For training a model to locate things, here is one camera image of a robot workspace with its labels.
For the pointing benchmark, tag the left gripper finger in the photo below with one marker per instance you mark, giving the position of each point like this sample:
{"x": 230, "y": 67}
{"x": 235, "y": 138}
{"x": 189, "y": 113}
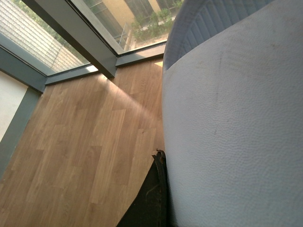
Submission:
{"x": 149, "y": 208}

